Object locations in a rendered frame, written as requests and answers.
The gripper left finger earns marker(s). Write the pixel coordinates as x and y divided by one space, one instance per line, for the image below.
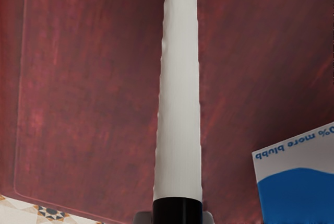
143 218

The white and blue carton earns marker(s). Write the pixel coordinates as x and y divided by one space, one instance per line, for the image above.
297 187

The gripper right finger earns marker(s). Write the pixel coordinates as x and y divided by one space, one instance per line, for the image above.
208 218

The white pen with black end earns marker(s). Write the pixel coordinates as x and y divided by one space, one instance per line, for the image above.
178 104

